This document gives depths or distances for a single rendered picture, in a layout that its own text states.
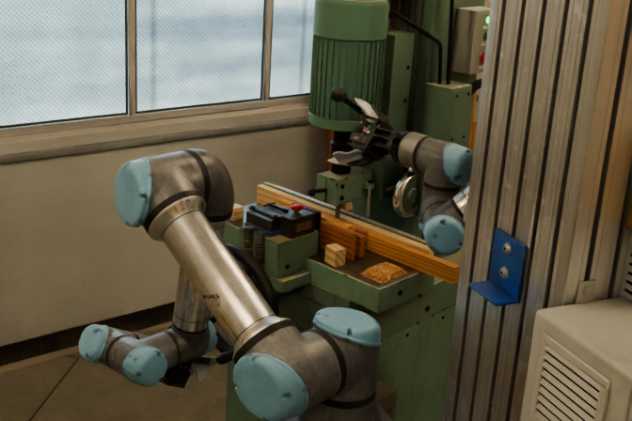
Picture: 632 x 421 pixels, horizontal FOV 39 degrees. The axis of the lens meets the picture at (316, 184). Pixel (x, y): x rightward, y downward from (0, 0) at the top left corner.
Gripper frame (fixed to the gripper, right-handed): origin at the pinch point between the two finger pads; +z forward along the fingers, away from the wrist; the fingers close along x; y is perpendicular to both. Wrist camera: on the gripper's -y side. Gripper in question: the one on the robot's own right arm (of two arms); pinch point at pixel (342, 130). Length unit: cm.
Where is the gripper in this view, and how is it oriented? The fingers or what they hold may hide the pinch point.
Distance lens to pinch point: 198.9
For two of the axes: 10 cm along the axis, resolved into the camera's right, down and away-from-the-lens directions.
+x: -4.0, 9.2, -0.6
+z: -7.1, -2.7, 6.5
